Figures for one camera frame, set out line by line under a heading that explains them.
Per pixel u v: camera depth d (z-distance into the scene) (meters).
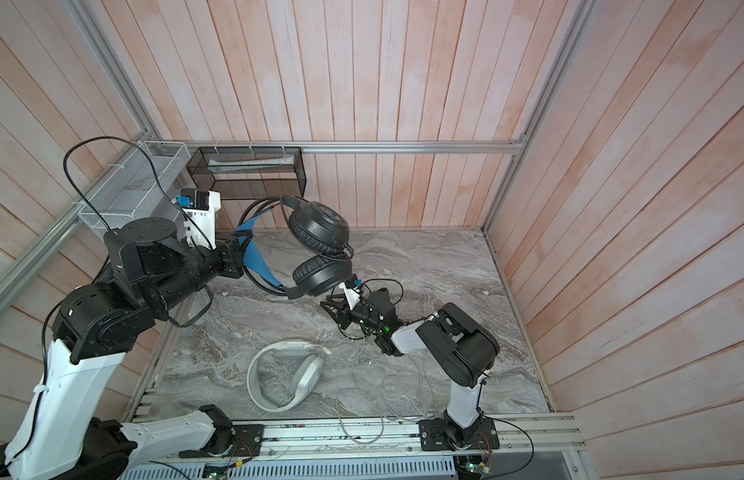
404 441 0.74
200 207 0.42
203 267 0.43
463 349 0.50
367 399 0.84
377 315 0.69
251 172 0.90
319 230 0.43
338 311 0.78
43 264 0.59
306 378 0.75
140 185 0.76
